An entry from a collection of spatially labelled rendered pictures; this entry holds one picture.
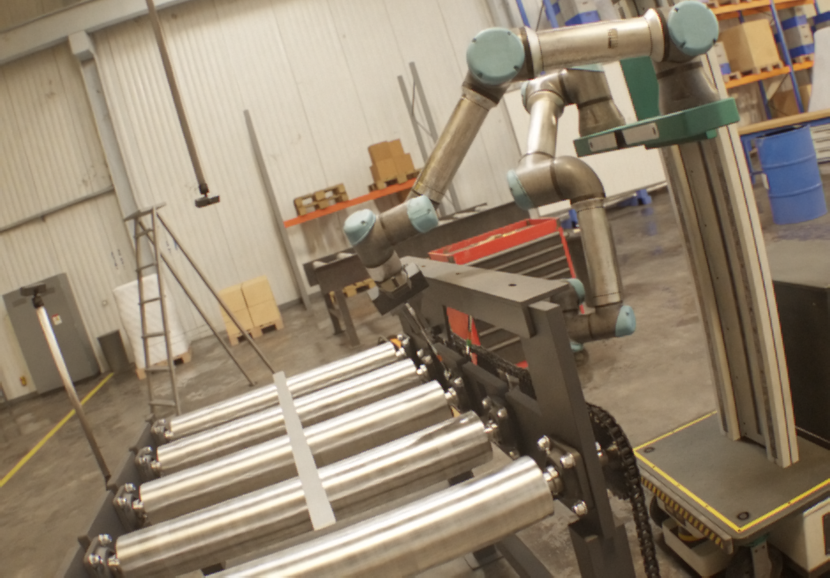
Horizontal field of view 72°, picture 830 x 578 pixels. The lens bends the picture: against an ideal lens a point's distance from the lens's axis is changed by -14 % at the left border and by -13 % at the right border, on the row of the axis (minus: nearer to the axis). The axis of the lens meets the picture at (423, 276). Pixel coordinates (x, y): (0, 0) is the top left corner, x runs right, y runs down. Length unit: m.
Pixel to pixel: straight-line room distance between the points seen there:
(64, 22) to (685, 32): 11.21
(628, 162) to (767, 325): 4.44
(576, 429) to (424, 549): 0.30
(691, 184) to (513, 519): 1.24
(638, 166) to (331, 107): 6.90
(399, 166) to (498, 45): 9.40
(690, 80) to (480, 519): 1.04
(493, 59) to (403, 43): 10.97
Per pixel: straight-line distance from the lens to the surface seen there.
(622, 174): 6.16
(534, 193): 1.70
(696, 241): 2.00
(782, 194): 6.75
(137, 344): 9.67
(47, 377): 11.87
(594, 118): 1.99
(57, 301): 11.59
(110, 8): 11.88
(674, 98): 1.55
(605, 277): 1.65
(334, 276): 6.58
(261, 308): 9.50
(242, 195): 11.56
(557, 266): 3.93
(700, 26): 1.43
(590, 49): 1.39
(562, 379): 1.01
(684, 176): 1.98
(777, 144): 6.67
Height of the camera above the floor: 1.39
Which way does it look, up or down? 8 degrees down
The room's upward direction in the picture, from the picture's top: 18 degrees counter-clockwise
